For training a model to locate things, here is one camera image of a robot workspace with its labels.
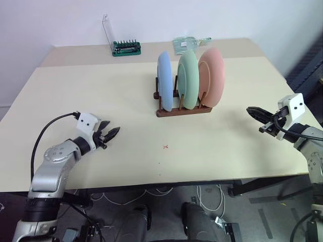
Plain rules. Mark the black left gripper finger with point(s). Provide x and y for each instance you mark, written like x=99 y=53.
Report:
x=112 y=134
x=104 y=125

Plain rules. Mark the dark rounded shape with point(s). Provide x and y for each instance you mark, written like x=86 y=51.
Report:
x=136 y=224
x=199 y=224

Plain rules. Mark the small metal bracket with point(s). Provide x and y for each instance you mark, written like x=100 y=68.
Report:
x=220 y=221

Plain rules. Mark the pink plate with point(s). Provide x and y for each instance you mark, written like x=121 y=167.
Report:
x=213 y=78

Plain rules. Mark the green plate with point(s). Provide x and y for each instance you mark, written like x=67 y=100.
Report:
x=188 y=80

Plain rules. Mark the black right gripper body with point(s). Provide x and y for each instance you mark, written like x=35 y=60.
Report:
x=270 y=128

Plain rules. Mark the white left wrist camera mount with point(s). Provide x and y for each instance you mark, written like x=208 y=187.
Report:
x=87 y=122

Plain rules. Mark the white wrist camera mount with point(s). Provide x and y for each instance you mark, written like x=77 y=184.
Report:
x=87 y=122
x=294 y=103

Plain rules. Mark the green screwdriver bit case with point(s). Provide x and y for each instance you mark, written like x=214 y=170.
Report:
x=126 y=52

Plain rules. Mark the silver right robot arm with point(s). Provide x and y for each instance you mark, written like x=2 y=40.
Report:
x=313 y=151

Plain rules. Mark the brown wooden dish rack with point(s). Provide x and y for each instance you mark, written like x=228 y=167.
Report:
x=181 y=113

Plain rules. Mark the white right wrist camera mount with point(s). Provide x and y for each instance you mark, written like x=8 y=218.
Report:
x=294 y=103

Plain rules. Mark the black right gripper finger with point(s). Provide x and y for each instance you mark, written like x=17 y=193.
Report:
x=262 y=119
x=260 y=112

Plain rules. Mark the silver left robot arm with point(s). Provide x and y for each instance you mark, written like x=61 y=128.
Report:
x=50 y=171

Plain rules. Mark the clear plastic bag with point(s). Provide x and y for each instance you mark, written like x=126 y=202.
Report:
x=181 y=45

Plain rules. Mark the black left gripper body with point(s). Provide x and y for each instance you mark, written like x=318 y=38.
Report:
x=99 y=139

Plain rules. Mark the black table frame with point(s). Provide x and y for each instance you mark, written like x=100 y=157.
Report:
x=252 y=186

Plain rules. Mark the blue plate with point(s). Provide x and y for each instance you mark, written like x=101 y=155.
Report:
x=165 y=80

